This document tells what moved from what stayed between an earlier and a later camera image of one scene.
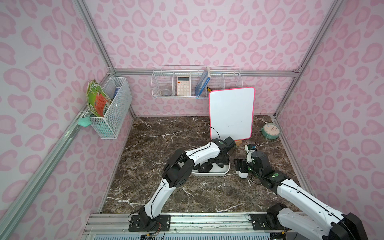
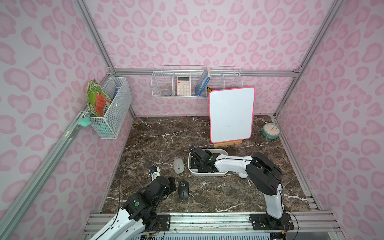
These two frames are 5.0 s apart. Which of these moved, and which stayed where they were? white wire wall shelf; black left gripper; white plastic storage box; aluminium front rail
Moved: black left gripper
Stayed: white wire wall shelf; aluminium front rail; white plastic storage box
